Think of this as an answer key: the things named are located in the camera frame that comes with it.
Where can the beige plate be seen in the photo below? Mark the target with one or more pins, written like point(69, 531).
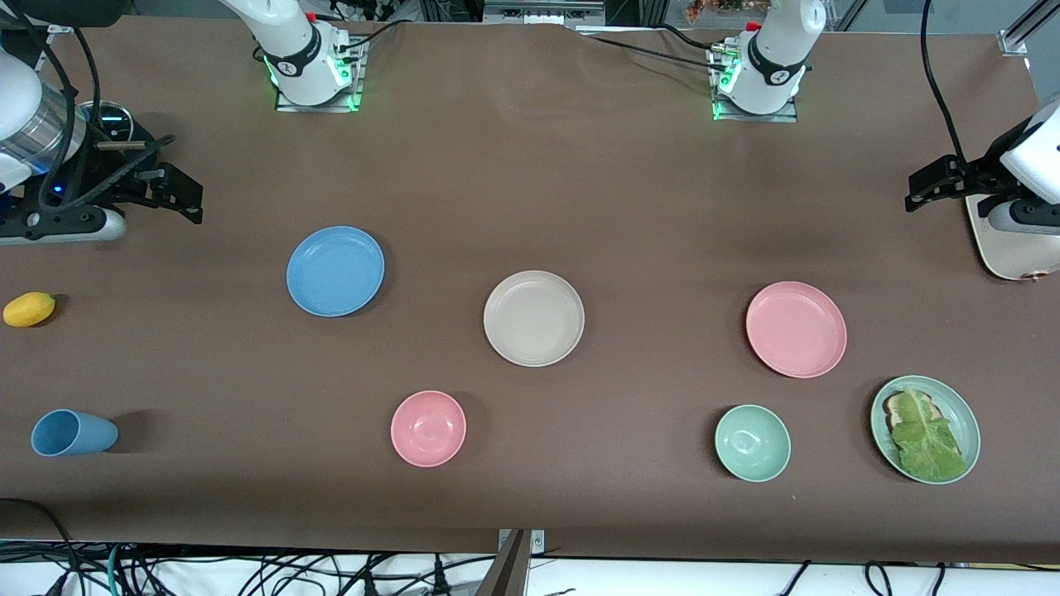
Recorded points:
point(534, 319)

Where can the pink bowl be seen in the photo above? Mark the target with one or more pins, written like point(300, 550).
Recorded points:
point(428, 429)

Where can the silver metal bracket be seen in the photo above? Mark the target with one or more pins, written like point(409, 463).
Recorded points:
point(538, 542)

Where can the glass lid with blue knob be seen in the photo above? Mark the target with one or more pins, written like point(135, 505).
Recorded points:
point(112, 124)

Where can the pink plate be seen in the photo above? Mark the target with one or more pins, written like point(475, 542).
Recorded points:
point(797, 329)

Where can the green plate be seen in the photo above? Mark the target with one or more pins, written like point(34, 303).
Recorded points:
point(959, 410)

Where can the toast slice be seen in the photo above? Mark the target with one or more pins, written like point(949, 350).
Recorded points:
point(891, 407)

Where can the blue plate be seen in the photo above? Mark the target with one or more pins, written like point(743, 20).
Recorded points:
point(335, 271)

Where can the grey metal box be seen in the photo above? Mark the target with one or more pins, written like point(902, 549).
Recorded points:
point(538, 12)

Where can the yellow mango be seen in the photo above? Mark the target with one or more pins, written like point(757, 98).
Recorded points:
point(29, 310)

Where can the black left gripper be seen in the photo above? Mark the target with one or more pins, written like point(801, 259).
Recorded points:
point(980, 175)

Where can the dark metal post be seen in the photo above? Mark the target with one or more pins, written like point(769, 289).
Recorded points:
point(512, 571)

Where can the aluminium frame profile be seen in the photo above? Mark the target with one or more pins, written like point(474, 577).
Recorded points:
point(1014, 41)

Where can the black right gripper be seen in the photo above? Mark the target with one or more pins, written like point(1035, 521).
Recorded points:
point(89, 174)

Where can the green bowl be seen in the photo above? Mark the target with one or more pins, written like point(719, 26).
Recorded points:
point(752, 443)

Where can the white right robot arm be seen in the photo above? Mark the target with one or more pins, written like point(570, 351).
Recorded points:
point(290, 41)

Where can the brown table cover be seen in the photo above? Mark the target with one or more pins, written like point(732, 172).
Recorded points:
point(646, 207)

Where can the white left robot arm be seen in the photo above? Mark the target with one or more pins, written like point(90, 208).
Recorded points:
point(778, 50)

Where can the blue cup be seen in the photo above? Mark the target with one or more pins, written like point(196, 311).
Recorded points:
point(83, 434)

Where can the green lettuce leaf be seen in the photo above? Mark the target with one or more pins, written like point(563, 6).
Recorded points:
point(927, 447)

